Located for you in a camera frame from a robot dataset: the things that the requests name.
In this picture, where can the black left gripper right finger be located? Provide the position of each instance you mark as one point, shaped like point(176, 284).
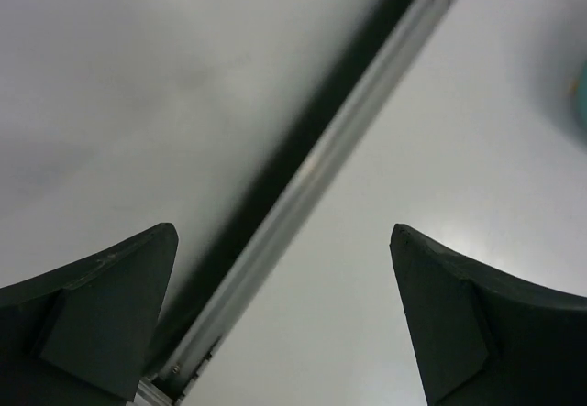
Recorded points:
point(484, 337)

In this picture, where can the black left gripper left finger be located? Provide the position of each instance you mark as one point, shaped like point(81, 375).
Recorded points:
point(80, 334)

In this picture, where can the teal round desk organizer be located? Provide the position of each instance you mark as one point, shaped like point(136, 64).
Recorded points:
point(577, 95)

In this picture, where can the aluminium frame rail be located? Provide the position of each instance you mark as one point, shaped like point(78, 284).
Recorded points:
point(219, 289)

